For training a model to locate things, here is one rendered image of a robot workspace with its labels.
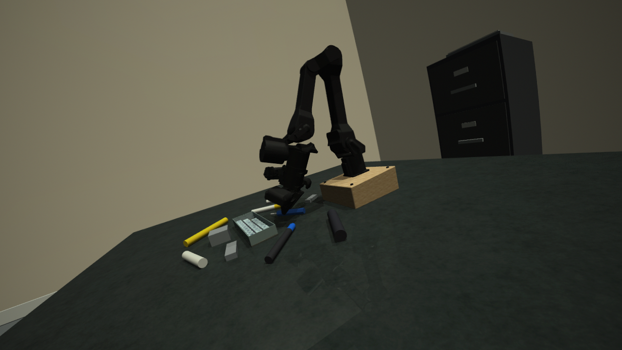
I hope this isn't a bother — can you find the black marker with blue cap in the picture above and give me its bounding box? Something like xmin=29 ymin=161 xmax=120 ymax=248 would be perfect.
xmin=264 ymin=223 xmax=295 ymax=264

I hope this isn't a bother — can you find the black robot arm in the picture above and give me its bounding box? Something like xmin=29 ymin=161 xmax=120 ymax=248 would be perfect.
xmin=259 ymin=45 xmax=369 ymax=177

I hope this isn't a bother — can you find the black cylinder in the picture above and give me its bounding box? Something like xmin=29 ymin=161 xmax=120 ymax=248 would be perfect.
xmin=328 ymin=209 xmax=347 ymax=242

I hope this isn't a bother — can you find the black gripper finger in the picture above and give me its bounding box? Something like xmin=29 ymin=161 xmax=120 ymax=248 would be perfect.
xmin=290 ymin=190 xmax=304 ymax=209
xmin=281 ymin=197 xmax=296 ymax=215

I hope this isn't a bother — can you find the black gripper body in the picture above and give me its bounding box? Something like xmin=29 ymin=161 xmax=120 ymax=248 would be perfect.
xmin=265 ymin=164 xmax=311 ymax=207

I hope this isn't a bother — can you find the dark blue stylus with grey tip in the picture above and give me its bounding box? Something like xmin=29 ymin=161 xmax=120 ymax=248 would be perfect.
xmin=271 ymin=208 xmax=305 ymax=216

